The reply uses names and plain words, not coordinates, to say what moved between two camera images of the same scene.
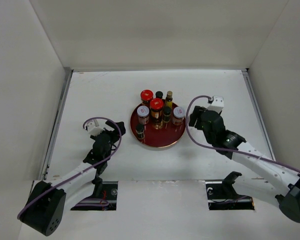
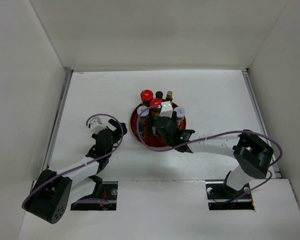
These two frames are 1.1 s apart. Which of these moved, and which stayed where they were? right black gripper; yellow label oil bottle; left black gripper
Moved: right black gripper
Stayed: yellow label oil bottle; left black gripper
